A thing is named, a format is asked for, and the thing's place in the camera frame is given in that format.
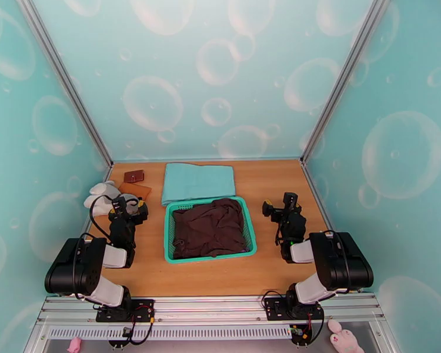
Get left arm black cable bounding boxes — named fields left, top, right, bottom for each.
left=89, top=195, right=115, bottom=241

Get folded teal trousers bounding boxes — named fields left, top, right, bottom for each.
left=161, top=162, right=237, bottom=208

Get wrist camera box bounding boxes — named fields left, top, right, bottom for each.
left=111, top=197, right=129, bottom=217
left=282, top=192, right=299, bottom=212

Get grey white plush dog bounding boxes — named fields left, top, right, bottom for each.
left=83, top=180, right=141, bottom=218

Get aluminium front frame rail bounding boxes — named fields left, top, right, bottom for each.
left=36, top=294, right=385, bottom=327

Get red black power wire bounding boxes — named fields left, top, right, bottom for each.
left=129, top=305, right=156, bottom=346
left=290, top=312, right=325, bottom=346

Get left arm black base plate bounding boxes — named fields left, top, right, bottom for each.
left=95, top=298, right=155, bottom=324

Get aluminium frame post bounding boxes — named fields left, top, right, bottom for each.
left=14, top=0, right=113, bottom=168
left=300, top=0, right=394, bottom=164

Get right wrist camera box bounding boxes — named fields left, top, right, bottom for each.
left=282, top=192, right=299, bottom=212

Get dark brown leather wallet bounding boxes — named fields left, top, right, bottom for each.
left=124, top=169, right=145, bottom=184

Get pink white plush rabbit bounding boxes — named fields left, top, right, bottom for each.
left=328, top=318, right=365, bottom=353

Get green plastic basket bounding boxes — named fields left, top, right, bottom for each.
left=164, top=196, right=258, bottom=265

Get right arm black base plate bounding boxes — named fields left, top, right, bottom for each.
left=263, top=296, right=324, bottom=321

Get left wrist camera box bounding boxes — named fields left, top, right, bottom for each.
left=111, top=197, right=129, bottom=217

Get tan leather pouch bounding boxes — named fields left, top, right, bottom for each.
left=118, top=182, right=152, bottom=202

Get white slotted cable duct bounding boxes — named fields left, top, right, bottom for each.
left=45, top=324, right=293, bottom=342

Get dark brown trousers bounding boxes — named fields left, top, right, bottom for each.
left=172, top=197, right=252, bottom=260

